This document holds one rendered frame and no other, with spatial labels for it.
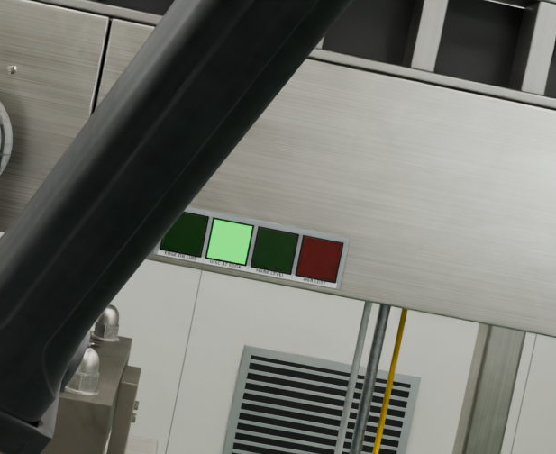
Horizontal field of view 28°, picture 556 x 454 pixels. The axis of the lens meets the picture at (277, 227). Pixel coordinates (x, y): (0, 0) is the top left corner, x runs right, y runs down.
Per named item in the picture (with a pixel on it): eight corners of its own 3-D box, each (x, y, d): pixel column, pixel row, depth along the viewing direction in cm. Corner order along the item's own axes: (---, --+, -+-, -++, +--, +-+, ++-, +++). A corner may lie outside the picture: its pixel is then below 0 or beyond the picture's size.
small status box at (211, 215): (152, 254, 147) (162, 201, 146) (152, 253, 147) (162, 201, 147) (340, 290, 149) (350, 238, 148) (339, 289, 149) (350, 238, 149)
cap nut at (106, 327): (89, 338, 145) (95, 304, 145) (92, 333, 149) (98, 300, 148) (117, 343, 145) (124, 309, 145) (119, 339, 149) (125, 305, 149)
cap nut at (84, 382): (60, 391, 113) (68, 348, 113) (64, 384, 117) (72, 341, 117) (96, 397, 114) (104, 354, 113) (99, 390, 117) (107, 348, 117)
